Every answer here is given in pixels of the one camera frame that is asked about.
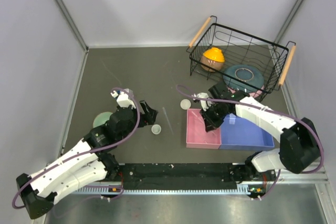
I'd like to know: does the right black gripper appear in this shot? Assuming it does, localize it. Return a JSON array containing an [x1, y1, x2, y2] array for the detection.
[[199, 102, 230, 132]]

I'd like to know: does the white crucible cup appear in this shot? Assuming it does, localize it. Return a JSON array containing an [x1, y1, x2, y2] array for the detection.
[[151, 124, 162, 135]]

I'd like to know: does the white crucible lid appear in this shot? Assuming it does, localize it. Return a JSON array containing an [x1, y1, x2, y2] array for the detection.
[[180, 99, 191, 110]]

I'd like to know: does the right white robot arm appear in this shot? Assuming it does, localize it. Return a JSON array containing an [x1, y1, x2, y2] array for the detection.
[[194, 82, 322, 180]]

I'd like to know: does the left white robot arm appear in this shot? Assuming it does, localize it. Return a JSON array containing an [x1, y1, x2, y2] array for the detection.
[[16, 101, 158, 220]]

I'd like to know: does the pink plastic bin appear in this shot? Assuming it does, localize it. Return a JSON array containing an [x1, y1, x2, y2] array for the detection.
[[186, 109, 221, 150]]

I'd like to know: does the clear test tube rack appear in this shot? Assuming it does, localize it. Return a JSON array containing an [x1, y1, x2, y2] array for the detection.
[[127, 89, 134, 101]]

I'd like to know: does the blue plastic bin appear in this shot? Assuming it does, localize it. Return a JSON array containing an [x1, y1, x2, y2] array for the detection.
[[219, 114, 275, 152]]

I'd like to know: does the light green plate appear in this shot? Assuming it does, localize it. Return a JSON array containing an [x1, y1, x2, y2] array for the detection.
[[92, 112, 112, 128]]

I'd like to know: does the pink plate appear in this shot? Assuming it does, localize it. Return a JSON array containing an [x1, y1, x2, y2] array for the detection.
[[227, 86, 264, 98]]

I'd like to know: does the dark blue plate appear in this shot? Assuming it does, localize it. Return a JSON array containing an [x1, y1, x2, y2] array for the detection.
[[223, 65, 264, 93]]

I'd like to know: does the orange and brown bowl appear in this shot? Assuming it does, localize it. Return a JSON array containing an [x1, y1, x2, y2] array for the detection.
[[201, 47, 225, 72]]

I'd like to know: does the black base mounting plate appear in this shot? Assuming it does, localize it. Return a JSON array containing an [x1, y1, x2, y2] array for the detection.
[[112, 163, 249, 190]]

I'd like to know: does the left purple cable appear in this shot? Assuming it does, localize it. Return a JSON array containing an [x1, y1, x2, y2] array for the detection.
[[12, 87, 139, 210]]

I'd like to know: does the purple cable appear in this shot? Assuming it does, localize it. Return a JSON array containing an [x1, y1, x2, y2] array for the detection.
[[175, 84, 325, 201], [12, 87, 139, 210]]

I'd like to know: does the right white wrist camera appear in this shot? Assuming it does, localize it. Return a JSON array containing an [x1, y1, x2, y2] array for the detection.
[[192, 92, 213, 111]]

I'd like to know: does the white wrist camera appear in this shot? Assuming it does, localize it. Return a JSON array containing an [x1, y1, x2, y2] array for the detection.
[[192, 92, 213, 111], [110, 90, 135, 109]]

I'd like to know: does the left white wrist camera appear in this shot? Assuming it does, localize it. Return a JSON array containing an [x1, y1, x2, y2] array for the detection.
[[110, 90, 135, 109]]

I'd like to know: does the black wire dish basket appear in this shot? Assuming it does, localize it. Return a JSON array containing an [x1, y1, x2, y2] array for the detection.
[[186, 15, 296, 100]]

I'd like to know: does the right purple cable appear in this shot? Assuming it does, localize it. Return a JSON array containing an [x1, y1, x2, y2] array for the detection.
[[175, 84, 325, 201]]

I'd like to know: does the aluminium frame rail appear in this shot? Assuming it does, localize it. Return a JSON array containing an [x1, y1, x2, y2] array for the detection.
[[39, 162, 329, 196]]

